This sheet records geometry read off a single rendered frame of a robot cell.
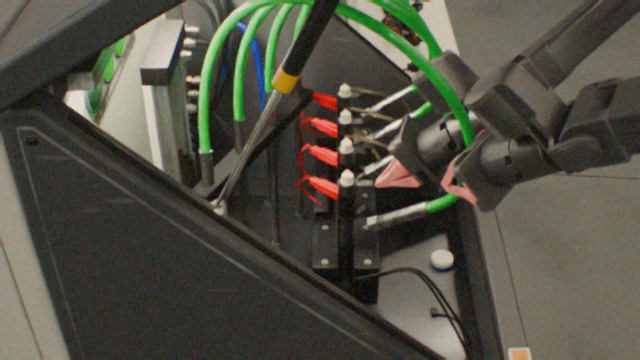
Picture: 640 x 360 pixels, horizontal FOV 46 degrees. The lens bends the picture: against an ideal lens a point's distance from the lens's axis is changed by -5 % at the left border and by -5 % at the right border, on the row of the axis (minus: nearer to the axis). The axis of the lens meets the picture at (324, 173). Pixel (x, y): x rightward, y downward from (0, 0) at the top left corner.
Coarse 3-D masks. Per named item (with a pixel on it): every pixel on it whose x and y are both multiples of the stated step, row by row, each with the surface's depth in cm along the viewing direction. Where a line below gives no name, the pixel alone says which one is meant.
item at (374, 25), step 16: (256, 0) 93; (272, 0) 92; (288, 0) 91; (304, 0) 90; (240, 16) 95; (352, 16) 89; (368, 16) 89; (224, 32) 98; (384, 32) 88; (400, 48) 89; (416, 48) 89; (208, 64) 101; (416, 64) 89; (208, 80) 103; (432, 80) 89; (208, 96) 105; (448, 96) 90; (208, 112) 107; (464, 112) 91; (208, 128) 109; (464, 128) 91; (208, 144) 110; (432, 208) 100
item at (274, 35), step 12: (396, 0) 114; (288, 12) 115; (408, 12) 115; (276, 24) 117; (276, 36) 118; (264, 96) 124; (420, 108) 126; (432, 108) 125; (396, 120) 127; (384, 132) 128; (396, 132) 128; (372, 144) 129
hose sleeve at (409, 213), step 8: (408, 208) 102; (416, 208) 101; (424, 208) 100; (384, 216) 104; (392, 216) 104; (400, 216) 103; (408, 216) 102; (416, 216) 102; (424, 216) 102; (384, 224) 105; (392, 224) 104
